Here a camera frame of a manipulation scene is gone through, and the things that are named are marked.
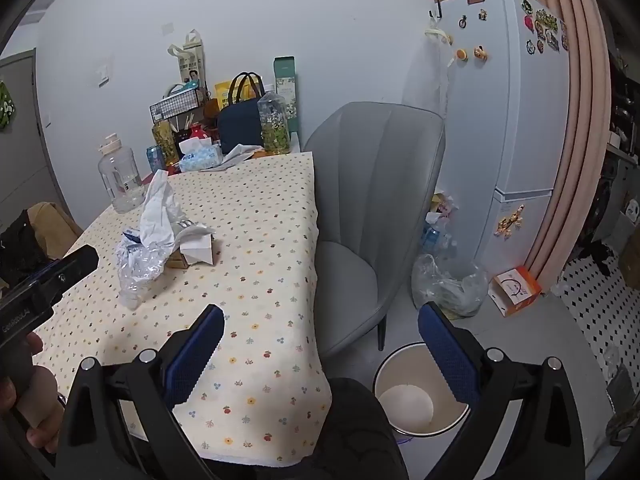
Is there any cluster of fridge magnets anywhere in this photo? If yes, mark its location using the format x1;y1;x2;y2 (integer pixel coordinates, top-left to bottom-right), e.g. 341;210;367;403
520;0;570;56

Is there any green wall decoration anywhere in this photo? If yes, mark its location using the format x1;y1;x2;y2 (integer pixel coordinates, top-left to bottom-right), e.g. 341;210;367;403
0;81;15;131

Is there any clear plastic bag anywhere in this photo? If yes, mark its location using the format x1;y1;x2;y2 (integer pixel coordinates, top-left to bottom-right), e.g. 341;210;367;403
411;253;490;318

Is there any gold figure magnet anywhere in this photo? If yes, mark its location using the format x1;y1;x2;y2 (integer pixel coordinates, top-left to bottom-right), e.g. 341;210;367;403
495;205;526;236

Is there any navy lunch bag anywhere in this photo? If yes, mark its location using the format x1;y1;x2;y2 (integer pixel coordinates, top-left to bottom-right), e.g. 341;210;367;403
216;72;266;157

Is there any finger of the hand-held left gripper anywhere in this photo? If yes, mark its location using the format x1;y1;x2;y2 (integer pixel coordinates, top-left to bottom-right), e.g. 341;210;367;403
37;245;100;306

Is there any white refrigerator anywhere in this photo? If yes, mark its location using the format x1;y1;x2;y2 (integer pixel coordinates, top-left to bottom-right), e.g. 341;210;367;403
427;0;571;268

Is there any crumpled clear plastic wrap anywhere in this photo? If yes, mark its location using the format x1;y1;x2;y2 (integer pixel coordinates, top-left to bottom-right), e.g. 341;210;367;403
116;242;168;311

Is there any white round waste bin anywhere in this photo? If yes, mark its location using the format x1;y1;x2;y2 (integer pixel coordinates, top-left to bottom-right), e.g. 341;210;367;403
374;342;471;438

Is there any clear bottle with green plants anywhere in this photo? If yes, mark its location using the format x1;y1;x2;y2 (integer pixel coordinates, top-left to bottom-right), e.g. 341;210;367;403
257;91;292;156

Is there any jar with yellow contents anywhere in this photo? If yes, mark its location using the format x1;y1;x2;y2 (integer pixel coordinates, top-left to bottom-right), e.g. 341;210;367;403
152;117;180;167

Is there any white printed paper bag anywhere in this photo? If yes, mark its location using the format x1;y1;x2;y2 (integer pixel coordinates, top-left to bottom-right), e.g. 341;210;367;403
167;31;207;93

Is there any black wire basket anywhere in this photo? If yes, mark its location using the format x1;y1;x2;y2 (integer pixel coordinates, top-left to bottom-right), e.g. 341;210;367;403
149;91;208;122

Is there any yellow snack packet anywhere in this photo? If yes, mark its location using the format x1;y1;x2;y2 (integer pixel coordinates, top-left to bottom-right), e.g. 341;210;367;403
214;79;263;111

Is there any brown cardboard carton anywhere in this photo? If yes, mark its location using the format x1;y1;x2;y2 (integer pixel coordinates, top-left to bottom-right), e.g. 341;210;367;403
619;240;640;288

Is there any tall green box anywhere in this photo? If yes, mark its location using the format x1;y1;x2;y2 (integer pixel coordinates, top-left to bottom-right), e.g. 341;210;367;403
273;56;297;135

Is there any black cloth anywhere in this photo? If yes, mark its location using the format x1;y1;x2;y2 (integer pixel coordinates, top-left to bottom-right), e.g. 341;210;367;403
0;208;51;288

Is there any tan cloth bag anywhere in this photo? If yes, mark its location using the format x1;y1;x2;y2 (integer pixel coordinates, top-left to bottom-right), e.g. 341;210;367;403
27;201;83;256

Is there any clear glass jar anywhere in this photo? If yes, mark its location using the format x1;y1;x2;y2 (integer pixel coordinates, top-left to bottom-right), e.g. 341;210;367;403
97;132;146;214

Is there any blue tissue pack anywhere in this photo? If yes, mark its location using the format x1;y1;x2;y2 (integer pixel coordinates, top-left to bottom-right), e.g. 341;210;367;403
178;139;223;173

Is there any person's left hand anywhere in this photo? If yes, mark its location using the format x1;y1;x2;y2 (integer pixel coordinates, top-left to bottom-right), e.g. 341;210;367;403
0;334;66;453

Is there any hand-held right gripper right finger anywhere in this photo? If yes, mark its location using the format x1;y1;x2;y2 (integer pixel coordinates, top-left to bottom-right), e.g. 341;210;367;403
417;301;586;480

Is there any white black-dotted floor mat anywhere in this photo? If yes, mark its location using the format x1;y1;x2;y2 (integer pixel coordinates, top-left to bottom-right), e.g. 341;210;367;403
560;255;640;361

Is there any white cloth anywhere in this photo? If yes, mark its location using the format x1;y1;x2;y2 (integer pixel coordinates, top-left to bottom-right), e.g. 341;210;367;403
212;144;266;171

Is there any grey upholstered chair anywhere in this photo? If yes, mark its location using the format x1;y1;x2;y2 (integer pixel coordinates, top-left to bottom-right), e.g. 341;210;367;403
303;101;447;361

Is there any white folded paper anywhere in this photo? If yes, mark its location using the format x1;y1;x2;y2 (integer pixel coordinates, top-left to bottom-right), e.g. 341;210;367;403
179;235;215;266

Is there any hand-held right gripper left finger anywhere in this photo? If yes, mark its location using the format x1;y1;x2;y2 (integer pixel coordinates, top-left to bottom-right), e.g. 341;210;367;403
55;304;226;480

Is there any orange and white box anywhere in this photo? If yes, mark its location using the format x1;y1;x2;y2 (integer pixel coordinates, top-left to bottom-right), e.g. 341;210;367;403
489;266;542;318

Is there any plastic bottle with blue label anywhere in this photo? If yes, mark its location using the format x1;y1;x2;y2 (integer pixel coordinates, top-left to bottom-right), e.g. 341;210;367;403
422;225;445;252

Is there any crumpled white tissue pile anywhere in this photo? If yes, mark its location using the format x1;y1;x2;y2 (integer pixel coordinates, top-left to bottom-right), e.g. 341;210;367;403
139;169;185;256

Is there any grey door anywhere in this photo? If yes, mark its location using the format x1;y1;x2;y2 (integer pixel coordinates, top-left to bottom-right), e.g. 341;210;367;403
0;49;63;226

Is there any dark shelf rack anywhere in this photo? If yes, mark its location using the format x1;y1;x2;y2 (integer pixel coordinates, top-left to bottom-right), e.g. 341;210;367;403
607;50;640;161

